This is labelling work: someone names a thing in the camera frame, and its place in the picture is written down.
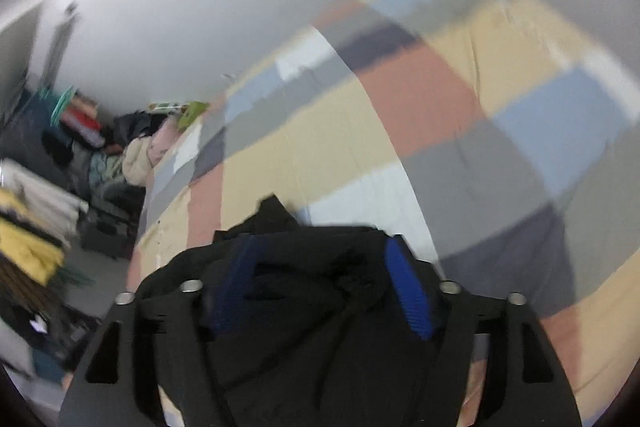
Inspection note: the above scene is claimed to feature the green box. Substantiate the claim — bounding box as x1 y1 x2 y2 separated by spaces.
177 101 210 128

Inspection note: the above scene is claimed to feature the cream fluffy garment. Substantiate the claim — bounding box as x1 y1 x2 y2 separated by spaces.
122 138 156 188

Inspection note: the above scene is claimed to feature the black puffer jacket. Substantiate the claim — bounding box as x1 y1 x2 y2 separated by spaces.
135 194 451 427

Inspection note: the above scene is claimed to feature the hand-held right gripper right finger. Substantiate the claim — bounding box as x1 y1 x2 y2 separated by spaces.
384 234 583 427

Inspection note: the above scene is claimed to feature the small hanging laundry bunch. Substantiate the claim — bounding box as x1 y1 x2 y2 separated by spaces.
60 97 103 148

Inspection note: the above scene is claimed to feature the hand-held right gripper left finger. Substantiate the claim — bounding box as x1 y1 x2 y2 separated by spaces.
59 234 261 427

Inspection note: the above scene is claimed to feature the white hoodie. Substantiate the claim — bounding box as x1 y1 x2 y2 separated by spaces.
0 159 88 243

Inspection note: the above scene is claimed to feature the yellow hoodie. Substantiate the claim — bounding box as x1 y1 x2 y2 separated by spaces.
0 189 66 285

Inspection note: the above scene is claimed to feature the teal clip hanger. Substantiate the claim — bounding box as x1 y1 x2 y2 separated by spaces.
50 87 76 125

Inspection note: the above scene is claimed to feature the black suitcase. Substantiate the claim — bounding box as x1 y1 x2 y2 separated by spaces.
82 207 141 260

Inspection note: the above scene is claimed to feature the dark grey hanging garment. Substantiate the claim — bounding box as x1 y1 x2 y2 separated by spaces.
10 97 76 180

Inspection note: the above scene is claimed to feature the bed with patchwork cover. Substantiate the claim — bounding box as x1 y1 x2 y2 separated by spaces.
125 0 640 427

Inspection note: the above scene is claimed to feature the pile of mixed clothes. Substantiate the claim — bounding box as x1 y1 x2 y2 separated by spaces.
75 109 201 208

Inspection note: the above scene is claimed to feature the pink garment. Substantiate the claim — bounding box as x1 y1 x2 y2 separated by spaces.
150 119 183 162

